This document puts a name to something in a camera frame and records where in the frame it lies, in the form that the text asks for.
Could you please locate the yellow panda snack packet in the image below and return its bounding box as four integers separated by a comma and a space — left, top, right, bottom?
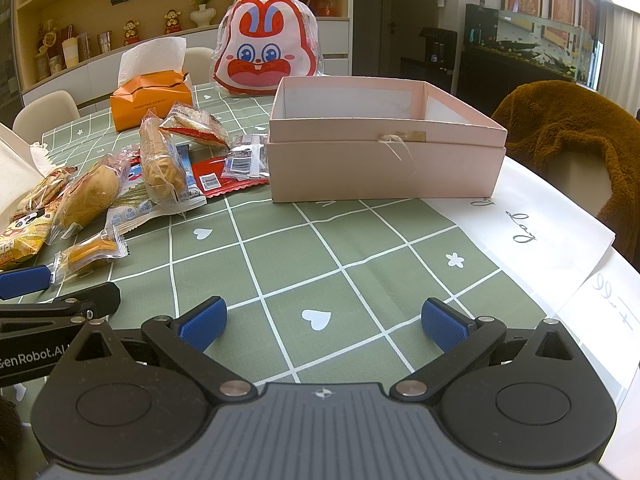
0, 208, 53, 271

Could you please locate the small yellow cake packet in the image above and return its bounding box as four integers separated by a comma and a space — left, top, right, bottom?
51, 229, 129, 284

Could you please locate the blue seaweed snack packet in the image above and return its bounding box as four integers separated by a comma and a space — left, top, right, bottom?
105, 143, 206, 235

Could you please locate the round bread bun packet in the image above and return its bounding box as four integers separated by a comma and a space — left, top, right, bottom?
47, 148, 131, 245

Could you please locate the biscuit packet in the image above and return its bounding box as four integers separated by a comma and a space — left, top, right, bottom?
17, 166, 77, 212

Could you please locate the long cracker stick packet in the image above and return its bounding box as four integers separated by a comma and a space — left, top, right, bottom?
139, 110, 189, 211

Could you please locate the small red snack packet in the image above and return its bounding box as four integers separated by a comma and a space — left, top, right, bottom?
192, 157, 269, 198

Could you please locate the clear small candy packet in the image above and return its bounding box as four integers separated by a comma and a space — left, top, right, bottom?
221, 133, 269, 180

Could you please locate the round rice cracker packet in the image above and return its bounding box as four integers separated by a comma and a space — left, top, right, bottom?
160, 102, 229, 150

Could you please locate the cream illustrated tote bag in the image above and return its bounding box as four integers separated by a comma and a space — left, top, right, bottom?
0, 124, 55, 230

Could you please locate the white paper sheet upper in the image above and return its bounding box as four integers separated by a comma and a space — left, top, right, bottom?
424, 155, 618, 286

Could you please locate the white paper sheet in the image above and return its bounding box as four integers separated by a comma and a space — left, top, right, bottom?
424, 155, 618, 286
548, 248, 639, 408

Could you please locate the white paper sheet lower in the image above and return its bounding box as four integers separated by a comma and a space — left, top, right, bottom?
548, 248, 639, 408

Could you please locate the green grid tablecloth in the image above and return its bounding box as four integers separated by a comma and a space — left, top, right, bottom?
0, 80, 626, 401

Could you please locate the beige chair left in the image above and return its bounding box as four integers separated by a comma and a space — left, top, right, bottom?
12, 90, 80, 144

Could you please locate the beige chair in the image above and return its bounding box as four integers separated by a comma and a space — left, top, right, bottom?
183, 47, 214, 84
12, 90, 80, 144

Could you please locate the orange tissue box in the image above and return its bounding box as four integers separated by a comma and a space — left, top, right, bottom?
110, 70, 193, 132

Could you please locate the pink cardboard box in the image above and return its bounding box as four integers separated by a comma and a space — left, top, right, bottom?
267, 76, 506, 203

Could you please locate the white tissue paper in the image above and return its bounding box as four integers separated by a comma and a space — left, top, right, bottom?
118, 36, 186, 87

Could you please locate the beige chair middle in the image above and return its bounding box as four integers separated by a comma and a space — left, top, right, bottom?
183, 47, 214, 84

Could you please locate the monkey figurine left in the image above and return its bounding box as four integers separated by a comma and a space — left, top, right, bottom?
124, 20, 141, 46

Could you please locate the monkey figurine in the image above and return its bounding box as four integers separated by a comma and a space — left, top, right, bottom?
124, 20, 141, 46
164, 9, 182, 35

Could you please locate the monkey figurine right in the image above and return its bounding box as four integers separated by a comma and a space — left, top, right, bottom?
164, 9, 182, 35

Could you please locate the white vase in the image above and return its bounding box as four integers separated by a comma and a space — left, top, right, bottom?
190, 3, 217, 28

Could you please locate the red white bunny bag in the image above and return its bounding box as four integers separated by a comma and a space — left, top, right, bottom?
212, 0, 323, 94

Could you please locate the fish tank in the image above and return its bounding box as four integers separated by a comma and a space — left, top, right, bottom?
464, 0, 603, 90

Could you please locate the wooden wall shelf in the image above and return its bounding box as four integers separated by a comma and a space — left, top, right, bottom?
14, 0, 352, 91

